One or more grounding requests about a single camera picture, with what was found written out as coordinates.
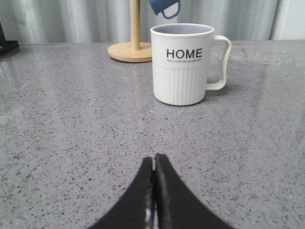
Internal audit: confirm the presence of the white HOME mug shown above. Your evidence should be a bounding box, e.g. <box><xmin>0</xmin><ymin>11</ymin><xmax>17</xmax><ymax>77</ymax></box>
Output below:
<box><xmin>151</xmin><ymin>23</ymin><xmax>231</xmax><ymax>106</ymax></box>

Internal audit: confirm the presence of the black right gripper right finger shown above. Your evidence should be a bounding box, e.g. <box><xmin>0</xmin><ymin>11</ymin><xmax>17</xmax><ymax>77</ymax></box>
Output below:
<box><xmin>155</xmin><ymin>154</ymin><xmax>232</xmax><ymax>229</ymax></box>

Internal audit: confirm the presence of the blue enamel mug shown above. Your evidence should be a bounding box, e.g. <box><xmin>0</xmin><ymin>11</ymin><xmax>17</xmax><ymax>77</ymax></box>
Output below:
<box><xmin>148</xmin><ymin>0</ymin><xmax>181</xmax><ymax>20</ymax></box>

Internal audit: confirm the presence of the black wire mug rack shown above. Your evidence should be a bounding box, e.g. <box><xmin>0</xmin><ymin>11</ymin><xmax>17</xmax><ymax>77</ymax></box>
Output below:
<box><xmin>0</xmin><ymin>24</ymin><xmax>19</xmax><ymax>56</ymax></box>

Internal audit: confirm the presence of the wooden mug tree stand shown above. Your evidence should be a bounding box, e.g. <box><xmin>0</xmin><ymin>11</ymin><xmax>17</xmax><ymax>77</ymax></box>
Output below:
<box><xmin>108</xmin><ymin>0</ymin><xmax>152</xmax><ymax>63</ymax></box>

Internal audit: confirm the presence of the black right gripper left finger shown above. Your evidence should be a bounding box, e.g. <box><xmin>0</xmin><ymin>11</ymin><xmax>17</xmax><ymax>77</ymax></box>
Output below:
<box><xmin>90</xmin><ymin>157</ymin><xmax>153</xmax><ymax>229</ymax></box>

